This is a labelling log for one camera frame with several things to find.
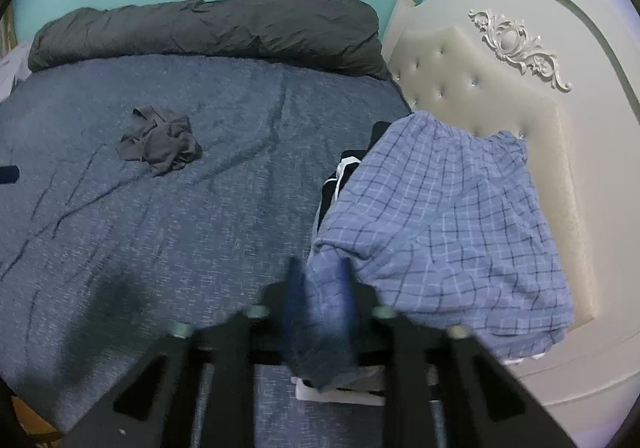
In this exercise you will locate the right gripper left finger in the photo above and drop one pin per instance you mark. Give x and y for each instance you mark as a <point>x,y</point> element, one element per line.
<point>195,387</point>

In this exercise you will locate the light blue plaid shorts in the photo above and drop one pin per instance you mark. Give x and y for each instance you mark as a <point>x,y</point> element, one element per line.
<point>435,237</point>

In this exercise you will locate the black folded garment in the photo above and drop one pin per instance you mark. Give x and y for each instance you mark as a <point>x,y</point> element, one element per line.
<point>352,157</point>

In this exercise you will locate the dark grey garment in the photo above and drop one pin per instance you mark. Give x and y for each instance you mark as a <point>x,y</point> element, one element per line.
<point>161,138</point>

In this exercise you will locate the dark grey rolled duvet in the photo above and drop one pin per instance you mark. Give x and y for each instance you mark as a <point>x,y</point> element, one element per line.
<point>339,36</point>

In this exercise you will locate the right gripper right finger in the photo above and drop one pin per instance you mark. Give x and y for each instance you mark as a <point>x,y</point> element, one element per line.
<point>442,388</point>

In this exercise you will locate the cream tufted headboard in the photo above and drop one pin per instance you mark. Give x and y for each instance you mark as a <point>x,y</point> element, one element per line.
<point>564,76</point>

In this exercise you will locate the white folded clothes stack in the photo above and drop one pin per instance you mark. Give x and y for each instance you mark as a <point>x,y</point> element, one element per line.
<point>340,277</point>

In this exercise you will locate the light grey sheet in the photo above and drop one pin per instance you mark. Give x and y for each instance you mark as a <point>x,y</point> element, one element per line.
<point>14,69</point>

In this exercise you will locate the blue patterned bed cover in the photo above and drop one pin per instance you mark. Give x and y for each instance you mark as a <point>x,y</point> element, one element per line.
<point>99,256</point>

